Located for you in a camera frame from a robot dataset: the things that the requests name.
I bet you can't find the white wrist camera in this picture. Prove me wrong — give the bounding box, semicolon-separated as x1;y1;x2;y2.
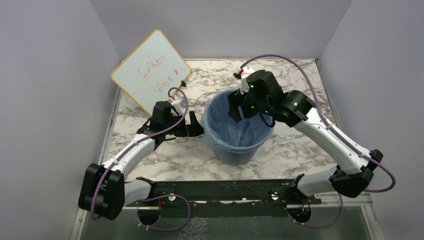
167;96;186;116
233;66;255;95

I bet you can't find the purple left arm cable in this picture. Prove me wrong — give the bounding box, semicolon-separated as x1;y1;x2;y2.
90;87;192;232

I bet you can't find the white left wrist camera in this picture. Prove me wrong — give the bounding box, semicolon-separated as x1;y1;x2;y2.
167;96;186;116

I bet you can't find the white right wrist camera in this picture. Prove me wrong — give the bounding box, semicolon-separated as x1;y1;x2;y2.
233;66;255;95

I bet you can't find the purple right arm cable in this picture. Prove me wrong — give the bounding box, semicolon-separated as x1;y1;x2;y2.
239;54;397;230

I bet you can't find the light blue trash bag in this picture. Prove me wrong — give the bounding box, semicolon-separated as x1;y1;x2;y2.
199;88;274;154

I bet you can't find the blue plastic trash bin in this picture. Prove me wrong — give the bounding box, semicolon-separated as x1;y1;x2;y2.
212;146;260;165

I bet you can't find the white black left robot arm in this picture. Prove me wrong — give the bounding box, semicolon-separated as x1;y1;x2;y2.
78;98;204;220

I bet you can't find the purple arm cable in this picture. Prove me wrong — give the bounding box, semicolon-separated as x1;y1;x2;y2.
90;87;192;232
239;54;397;230

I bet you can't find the yellow-framed whiteboard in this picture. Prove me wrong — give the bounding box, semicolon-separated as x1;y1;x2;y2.
110;29;191;115

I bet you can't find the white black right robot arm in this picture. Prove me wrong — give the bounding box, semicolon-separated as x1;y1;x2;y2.
227;70;383;204

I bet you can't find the black metal mounting rail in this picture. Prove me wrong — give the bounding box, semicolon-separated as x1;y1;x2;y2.
127;179;302;218

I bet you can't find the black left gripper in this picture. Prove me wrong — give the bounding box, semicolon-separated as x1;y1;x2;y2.
164;111;206;137

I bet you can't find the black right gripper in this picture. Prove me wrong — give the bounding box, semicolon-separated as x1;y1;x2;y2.
227;86;272;123

